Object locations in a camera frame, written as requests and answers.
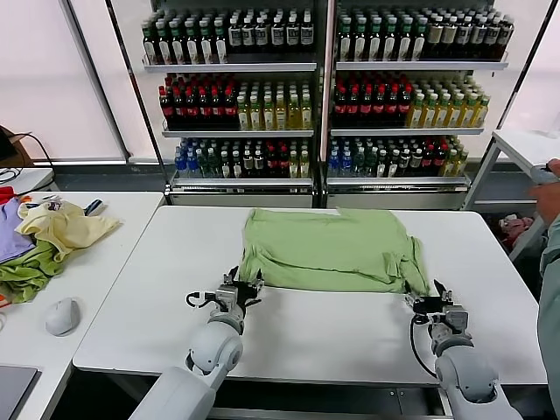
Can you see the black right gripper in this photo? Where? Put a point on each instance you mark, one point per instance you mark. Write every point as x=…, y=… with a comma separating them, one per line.
x=431, y=305

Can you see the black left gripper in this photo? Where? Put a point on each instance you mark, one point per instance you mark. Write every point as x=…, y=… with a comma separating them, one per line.
x=247, y=295

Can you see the light green T-shirt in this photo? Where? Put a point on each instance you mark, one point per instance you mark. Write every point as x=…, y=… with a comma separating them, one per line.
x=328, y=236

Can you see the grey handheld controller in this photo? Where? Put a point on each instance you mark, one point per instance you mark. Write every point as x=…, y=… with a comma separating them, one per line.
x=542, y=175

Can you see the forearm in grey-green sleeve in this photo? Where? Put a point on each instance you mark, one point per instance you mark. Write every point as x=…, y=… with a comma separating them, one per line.
x=551, y=306

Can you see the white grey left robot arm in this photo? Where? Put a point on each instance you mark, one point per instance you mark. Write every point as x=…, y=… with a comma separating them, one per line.
x=214, y=345

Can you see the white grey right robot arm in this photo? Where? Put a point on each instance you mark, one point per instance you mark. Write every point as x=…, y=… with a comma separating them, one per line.
x=464, y=376

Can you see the person's hand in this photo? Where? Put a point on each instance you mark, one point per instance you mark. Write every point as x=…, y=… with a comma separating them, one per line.
x=549, y=199

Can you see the glass door drinks fridge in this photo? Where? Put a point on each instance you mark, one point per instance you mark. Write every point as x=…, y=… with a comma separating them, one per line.
x=240, y=199

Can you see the silver shelf board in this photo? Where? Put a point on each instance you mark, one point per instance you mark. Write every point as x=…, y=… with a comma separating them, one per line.
x=398, y=183
x=232, y=68
x=238, y=134
x=407, y=132
x=240, y=184
x=420, y=66

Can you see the metal drink shelving unit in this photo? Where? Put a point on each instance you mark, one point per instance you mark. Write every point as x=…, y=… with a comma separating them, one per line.
x=394, y=200

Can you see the pink white garment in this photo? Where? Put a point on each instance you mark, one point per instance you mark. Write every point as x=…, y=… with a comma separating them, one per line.
x=514, y=225

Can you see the small dark bottle white cap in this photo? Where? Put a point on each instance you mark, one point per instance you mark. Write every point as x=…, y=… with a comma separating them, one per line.
x=416, y=164
x=236, y=165
x=248, y=164
x=259, y=164
x=404, y=164
x=225, y=165

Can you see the green soda bottle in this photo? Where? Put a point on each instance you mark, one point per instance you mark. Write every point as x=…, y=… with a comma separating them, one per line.
x=202, y=165
x=359, y=164
x=371, y=164
x=213, y=165

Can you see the small cola bottle red cap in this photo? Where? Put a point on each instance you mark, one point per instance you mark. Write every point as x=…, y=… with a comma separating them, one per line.
x=283, y=163
x=428, y=162
x=439, y=162
x=272, y=163

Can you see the small yellow drink bottle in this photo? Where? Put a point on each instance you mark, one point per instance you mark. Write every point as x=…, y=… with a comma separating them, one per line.
x=449, y=165
x=460, y=164
x=304, y=165
x=294, y=165

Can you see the blue water bottle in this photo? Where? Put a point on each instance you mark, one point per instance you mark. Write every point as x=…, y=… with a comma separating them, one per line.
x=179, y=164
x=347, y=164
x=191, y=164
x=334, y=164

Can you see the clear bottle white cap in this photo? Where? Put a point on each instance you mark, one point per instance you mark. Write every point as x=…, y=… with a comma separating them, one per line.
x=394, y=165
x=382, y=165

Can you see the blue white eraser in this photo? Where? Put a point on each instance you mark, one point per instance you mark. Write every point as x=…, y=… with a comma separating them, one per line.
x=94, y=206

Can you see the pale yellow garment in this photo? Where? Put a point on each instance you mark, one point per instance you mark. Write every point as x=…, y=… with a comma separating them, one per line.
x=70, y=227

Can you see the white computer mouse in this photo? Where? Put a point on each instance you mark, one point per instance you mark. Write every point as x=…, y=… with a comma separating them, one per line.
x=62, y=317

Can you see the small white purple toy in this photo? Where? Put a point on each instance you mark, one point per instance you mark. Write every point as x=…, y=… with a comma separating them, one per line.
x=54, y=203

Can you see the olive green crumpled garment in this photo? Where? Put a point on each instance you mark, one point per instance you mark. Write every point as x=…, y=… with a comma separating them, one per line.
x=26, y=271

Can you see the dark bottle green cap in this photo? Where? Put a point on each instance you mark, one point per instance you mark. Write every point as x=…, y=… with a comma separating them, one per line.
x=221, y=50
x=404, y=46
x=360, y=46
x=150, y=50
x=207, y=50
x=419, y=46
x=389, y=46
x=178, y=50
x=345, y=46
x=375, y=46
x=164, y=50
x=192, y=50

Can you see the purple garment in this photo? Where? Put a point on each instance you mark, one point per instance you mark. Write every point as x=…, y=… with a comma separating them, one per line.
x=11, y=232

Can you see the dark bottle white label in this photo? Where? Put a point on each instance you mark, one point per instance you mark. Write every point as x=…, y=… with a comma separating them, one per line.
x=235, y=37
x=248, y=37
x=261, y=37
x=292, y=37
x=306, y=37
x=277, y=37

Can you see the small orange item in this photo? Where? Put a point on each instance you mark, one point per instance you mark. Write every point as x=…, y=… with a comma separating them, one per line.
x=2, y=302

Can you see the grey slanted metal pole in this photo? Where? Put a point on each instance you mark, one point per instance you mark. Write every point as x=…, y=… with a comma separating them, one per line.
x=97, y=79

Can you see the red garment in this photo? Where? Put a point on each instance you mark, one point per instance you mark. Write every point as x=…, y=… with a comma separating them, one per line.
x=5, y=193

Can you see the grey laptop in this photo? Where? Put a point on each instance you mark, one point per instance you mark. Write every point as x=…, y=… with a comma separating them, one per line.
x=15, y=389

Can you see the brown cardboard box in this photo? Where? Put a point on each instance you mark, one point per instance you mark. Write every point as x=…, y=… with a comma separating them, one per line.
x=22, y=151

